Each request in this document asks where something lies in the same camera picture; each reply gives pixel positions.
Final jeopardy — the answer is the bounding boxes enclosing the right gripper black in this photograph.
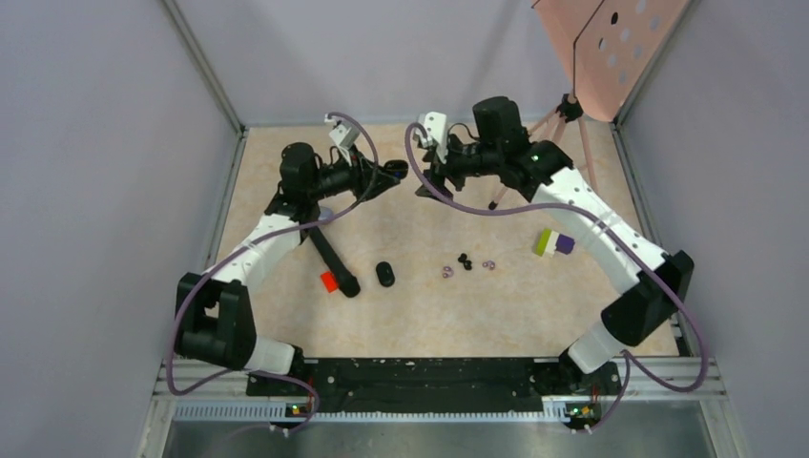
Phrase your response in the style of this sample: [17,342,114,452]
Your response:
[416,133,502,204]

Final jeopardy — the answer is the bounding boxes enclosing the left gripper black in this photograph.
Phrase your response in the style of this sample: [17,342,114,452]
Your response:
[307,143,400,201]

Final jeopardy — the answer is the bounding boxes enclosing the black glossy earbud charging case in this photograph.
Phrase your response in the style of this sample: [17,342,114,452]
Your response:
[382,159,409,180]

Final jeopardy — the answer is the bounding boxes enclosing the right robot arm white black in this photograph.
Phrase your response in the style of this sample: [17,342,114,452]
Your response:
[405,96,694,393]

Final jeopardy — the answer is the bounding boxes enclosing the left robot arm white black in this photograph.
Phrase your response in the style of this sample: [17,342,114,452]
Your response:
[173,142,408,395]

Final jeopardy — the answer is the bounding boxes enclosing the grey oval pebble case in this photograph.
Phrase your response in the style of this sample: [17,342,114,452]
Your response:
[318,206,334,221]

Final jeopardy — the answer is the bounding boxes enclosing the black oval case on table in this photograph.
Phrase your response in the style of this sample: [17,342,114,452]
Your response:
[375,261,396,287]

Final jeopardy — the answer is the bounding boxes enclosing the black earbud pair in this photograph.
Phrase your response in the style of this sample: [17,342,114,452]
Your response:
[458,253,473,271]

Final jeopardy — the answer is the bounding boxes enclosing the black cylinder orange ends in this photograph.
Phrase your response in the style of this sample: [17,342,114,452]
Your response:
[308,227,361,298]

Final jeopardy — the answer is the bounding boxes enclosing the green white purple block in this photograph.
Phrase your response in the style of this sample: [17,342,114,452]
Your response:
[532,228,575,257]

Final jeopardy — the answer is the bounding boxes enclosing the pink tripod stand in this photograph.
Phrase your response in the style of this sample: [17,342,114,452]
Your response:
[512,91,599,202]

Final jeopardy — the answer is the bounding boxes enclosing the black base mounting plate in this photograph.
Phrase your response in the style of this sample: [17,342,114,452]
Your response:
[246,357,622,414]

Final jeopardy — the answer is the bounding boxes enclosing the pink perforated board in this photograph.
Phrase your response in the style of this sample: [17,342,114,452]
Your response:
[531,0,689,121]

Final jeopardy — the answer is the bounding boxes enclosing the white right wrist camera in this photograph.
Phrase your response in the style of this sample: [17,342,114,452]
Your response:
[413,112,448,164]

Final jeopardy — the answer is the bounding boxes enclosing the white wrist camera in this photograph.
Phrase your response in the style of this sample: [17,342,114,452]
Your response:
[324,114,361,151]
[413,112,448,164]

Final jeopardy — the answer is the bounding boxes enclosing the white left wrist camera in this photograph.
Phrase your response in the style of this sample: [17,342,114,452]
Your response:
[324,114,361,151]

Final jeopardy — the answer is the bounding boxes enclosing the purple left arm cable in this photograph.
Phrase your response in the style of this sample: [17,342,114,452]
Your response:
[165,112,381,437]

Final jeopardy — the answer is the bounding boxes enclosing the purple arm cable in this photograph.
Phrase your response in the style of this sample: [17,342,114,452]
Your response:
[165,112,381,437]
[404,121,712,434]

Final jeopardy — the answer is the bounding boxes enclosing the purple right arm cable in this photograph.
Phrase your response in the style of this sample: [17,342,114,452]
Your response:
[404,121,712,434]

